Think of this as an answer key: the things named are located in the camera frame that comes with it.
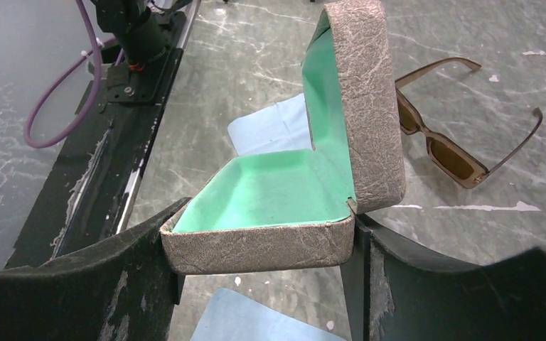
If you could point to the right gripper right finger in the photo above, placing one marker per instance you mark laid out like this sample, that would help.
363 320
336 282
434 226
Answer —
397 289

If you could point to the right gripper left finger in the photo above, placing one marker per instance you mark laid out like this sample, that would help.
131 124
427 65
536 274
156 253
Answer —
121 288

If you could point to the blue cleaning cloth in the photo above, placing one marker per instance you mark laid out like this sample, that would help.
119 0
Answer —
282 126
229 315

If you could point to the brown glasses case green lining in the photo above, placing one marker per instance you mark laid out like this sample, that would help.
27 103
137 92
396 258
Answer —
296 209

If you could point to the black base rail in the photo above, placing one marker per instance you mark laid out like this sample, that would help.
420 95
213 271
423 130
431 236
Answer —
89 194

